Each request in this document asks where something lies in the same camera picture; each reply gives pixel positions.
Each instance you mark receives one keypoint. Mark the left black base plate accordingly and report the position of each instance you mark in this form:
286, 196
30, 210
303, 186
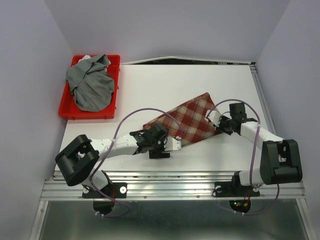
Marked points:
120, 190

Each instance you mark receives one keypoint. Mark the red plaid skirt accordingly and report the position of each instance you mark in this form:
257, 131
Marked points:
188, 117

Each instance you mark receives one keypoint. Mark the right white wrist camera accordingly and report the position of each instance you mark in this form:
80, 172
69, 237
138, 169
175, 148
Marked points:
213, 117

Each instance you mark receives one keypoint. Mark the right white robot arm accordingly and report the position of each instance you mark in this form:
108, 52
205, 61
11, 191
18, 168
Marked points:
250, 129

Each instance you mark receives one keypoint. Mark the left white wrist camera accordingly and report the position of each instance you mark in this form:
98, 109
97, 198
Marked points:
173, 144

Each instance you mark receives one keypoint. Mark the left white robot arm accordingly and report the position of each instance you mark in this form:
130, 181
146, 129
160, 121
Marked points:
77, 160

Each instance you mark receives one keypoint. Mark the grey skirt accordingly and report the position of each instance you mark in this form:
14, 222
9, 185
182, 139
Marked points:
90, 84

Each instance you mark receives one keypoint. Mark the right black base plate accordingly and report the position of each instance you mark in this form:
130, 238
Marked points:
226, 189

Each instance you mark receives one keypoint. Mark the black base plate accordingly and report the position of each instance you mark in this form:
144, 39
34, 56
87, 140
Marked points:
226, 189
120, 190

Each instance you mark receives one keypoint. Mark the red plastic bin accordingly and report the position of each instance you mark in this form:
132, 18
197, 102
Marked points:
70, 111

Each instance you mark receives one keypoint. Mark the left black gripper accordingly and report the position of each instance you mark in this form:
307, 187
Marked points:
153, 154

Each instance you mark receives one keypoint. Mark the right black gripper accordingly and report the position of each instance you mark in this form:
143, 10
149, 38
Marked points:
220, 128

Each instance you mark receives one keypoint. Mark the aluminium right side rail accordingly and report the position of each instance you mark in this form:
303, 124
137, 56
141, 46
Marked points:
270, 120

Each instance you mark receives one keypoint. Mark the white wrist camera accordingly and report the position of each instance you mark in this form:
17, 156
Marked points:
173, 144
213, 117

